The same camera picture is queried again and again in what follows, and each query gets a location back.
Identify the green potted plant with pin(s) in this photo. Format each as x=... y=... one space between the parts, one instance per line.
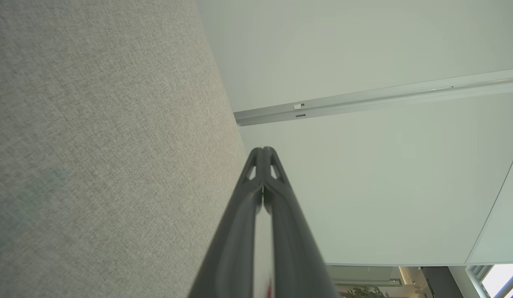
x=364 y=293

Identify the dark room column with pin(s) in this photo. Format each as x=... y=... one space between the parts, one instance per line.
x=436 y=285

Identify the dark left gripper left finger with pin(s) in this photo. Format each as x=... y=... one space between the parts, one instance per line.
x=231 y=256

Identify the bright window white frame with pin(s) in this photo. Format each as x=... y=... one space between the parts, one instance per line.
x=500 y=281

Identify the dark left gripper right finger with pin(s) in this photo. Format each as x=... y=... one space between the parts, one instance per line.
x=293 y=256

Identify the grey wall baseboard strip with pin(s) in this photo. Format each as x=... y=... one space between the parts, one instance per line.
x=364 y=101

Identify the small white baseboard clip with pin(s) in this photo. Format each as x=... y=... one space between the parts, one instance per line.
x=298 y=106

